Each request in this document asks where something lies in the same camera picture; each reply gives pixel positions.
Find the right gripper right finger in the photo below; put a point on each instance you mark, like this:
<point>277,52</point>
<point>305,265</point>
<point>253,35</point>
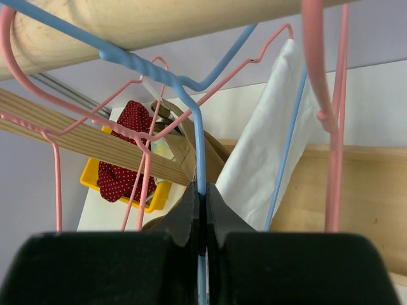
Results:
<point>251,267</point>

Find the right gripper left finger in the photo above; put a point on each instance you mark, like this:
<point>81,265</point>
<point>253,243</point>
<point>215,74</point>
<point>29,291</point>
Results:
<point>156,266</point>

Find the white cloth garment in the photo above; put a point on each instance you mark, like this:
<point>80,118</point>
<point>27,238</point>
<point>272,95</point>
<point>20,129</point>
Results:
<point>256,175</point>

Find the pink hanger with brown skirt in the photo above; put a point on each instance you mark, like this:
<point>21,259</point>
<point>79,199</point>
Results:
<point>136,117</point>

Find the brown skirt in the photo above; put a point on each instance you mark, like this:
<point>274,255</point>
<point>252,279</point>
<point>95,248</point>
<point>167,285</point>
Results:
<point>181,142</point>

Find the blue hanger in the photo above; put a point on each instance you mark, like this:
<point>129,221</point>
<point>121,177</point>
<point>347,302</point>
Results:
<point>115,54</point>

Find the pastel floral garment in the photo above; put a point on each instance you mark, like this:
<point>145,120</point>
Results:
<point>161,148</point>

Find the wooden clothes rack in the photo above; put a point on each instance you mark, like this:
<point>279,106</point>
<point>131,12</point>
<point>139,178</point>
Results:
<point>373,187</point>

